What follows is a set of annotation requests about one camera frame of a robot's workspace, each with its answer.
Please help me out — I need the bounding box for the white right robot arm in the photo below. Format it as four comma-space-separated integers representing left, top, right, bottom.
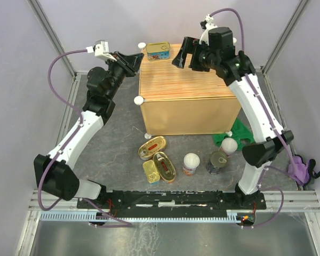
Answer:
172, 37, 294, 209

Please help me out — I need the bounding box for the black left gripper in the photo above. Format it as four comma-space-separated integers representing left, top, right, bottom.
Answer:
106, 51, 145, 100

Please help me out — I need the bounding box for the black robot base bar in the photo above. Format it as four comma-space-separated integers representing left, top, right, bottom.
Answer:
93, 190, 267, 219

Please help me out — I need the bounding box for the gold oval fish tin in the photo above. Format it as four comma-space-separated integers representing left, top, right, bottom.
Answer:
153, 151, 177, 183

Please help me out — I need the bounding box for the grey slotted cable duct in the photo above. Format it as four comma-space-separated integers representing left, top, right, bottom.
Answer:
39, 209, 243, 222

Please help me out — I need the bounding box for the green cloth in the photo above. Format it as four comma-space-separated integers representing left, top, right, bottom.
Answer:
212, 118, 254, 151

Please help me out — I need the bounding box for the blue rectangular luncheon meat tin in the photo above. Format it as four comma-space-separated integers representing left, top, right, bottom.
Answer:
146, 42, 170, 61

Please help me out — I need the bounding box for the oval red fish tin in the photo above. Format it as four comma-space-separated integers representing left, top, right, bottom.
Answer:
138, 136, 167, 161

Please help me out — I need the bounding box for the wooden cube cabinet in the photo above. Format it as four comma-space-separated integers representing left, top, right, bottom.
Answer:
139, 44, 241, 135

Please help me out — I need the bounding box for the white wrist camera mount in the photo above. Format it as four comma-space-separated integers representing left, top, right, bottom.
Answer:
199, 14, 218, 44
86, 40, 116, 61

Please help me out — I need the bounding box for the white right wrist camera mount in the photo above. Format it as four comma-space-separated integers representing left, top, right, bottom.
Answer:
199, 14, 218, 44

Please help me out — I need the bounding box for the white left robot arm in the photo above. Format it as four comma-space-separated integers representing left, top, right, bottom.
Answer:
34, 51, 144, 208

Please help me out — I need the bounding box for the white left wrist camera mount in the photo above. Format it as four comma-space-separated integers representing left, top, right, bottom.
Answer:
86, 40, 116, 61

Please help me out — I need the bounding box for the purple cloth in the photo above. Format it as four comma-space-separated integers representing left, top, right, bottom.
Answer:
288, 155, 320, 186

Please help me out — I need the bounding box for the dark blue round can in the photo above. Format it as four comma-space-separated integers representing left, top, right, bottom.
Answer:
206, 151, 228, 175

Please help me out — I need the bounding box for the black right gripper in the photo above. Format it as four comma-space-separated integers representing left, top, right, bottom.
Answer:
171, 37, 219, 73

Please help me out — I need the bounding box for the gold rectangular meat tin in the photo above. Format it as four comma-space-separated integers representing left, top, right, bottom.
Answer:
142, 160, 161, 185

